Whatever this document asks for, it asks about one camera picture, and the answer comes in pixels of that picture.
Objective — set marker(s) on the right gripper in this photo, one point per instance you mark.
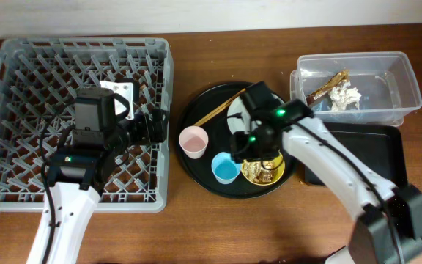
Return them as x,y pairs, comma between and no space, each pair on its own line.
245,148

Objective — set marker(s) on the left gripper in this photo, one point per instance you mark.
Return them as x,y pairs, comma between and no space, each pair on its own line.
146,134

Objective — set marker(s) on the blue cup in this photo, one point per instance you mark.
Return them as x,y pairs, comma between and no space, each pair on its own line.
224,168

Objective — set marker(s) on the pink cup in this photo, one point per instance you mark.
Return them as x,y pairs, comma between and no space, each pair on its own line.
193,140

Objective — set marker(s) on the white tissue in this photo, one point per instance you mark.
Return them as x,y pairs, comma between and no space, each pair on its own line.
344,96

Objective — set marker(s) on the gold snack wrapper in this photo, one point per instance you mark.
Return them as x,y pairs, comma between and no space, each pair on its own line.
318,95

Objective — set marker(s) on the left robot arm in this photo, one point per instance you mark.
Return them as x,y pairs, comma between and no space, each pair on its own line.
75,175

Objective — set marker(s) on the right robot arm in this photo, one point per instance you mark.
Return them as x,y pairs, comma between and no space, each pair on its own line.
388,218

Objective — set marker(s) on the grey plastic dishwasher rack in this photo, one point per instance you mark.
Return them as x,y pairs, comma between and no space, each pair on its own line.
38,75

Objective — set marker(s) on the food scraps in bowl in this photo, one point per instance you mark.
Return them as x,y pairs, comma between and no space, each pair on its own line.
261,173

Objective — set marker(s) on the yellow bowl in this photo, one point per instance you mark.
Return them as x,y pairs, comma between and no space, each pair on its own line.
279,168

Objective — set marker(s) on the grey plate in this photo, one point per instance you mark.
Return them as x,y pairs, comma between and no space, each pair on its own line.
238,116

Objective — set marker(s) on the wooden chopstick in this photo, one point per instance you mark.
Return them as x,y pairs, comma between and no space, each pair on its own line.
218,111
214,110

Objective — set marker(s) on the round black tray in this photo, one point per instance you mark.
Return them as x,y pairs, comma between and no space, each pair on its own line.
219,141

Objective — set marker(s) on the black rectangular tray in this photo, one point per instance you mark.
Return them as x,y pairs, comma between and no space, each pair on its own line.
377,146

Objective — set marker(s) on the clear plastic bin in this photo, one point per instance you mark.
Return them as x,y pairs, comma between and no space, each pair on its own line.
386,81

